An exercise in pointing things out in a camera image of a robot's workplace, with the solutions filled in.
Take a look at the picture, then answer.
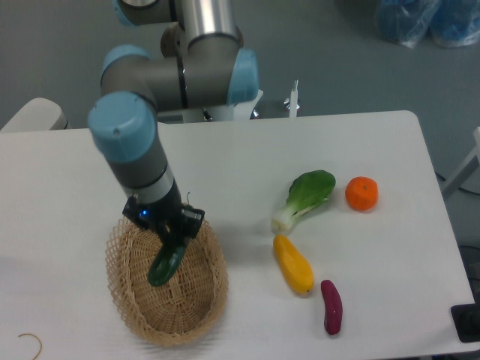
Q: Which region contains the tan rubber band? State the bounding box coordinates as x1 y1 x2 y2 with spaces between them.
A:
18 333 44 359

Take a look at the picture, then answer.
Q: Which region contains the green bok choy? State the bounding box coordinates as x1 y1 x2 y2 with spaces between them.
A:
271 169 336 234

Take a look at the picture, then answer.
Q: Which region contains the dark green cucumber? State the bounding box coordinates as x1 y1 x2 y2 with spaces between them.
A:
147 238 187 287

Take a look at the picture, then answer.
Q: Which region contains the yellow squash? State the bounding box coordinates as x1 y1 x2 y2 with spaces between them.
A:
273 235 314 296

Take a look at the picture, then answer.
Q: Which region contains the blue plastic bag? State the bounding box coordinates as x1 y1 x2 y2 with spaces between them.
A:
374 1 479 49

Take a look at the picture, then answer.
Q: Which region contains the beige chair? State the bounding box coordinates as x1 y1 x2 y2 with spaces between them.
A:
1 97 71 133

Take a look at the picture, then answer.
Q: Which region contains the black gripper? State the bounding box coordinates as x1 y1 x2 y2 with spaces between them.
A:
122 181 205 248

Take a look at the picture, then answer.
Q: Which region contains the white table clamp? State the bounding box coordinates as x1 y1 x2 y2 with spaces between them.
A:
283 79 301 119

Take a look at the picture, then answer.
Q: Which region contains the white metal frame leg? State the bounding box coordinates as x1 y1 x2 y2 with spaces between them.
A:
441 127 479 200

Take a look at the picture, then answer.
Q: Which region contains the woven wicker basket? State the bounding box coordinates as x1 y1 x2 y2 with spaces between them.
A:
106 217 229 347

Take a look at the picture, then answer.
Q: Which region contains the black device at table edge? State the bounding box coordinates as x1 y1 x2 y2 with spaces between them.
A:
451 304 479 344

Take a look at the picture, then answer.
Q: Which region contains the purple sweet potato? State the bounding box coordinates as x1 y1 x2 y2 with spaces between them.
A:
320 280 343 335

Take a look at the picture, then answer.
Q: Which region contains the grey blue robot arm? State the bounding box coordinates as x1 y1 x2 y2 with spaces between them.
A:
88 1 259 246

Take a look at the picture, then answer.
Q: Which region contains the orange mandarin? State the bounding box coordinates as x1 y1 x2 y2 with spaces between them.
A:
345 176 379 212

